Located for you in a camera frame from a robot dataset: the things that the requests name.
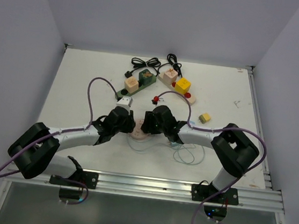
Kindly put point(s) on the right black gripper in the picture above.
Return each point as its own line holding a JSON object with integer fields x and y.
{"x": 148, "y": 127}

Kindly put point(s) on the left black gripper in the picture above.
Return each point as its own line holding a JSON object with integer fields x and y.
{"x": 130, "y": 123}

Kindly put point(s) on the pink round socket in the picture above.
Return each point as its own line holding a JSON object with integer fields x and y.
{"x": 137, "y": 133}

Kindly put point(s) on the green power strip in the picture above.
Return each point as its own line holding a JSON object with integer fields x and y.
{"x": 124, "y": 92}

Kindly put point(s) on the beige wooden power strip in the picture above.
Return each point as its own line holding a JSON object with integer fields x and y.
{"x": 189, "y": 96}

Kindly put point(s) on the yellow cube adapter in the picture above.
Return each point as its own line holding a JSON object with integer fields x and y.
{"x": 182, "y": 86}

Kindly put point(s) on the olive yellow charger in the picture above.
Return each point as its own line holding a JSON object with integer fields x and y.
{"x": 204, "y": 118}

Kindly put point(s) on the light pink cube adapter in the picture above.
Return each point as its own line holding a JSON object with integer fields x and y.
{"x": 170, "y": 76}

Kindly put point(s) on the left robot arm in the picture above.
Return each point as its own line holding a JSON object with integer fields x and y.
{"x": 34, "y": 153}

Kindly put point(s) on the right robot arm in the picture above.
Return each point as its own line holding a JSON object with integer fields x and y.
{"x": 233, "y": 148}

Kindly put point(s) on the dark green cube adapter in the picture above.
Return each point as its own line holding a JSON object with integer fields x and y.
{"x": 146, "y": 76}

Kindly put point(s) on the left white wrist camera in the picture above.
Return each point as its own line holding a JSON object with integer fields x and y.
{"x": 125, "y": 102}

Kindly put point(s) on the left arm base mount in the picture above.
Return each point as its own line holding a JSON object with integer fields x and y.
{"x": 82, "y": 177}

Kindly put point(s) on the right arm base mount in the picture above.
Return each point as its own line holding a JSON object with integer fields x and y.
{"x": 201, "y": 191}

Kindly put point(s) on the aluminium rail frame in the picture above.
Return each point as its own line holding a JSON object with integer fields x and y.
{"x": 182, "y": 191}

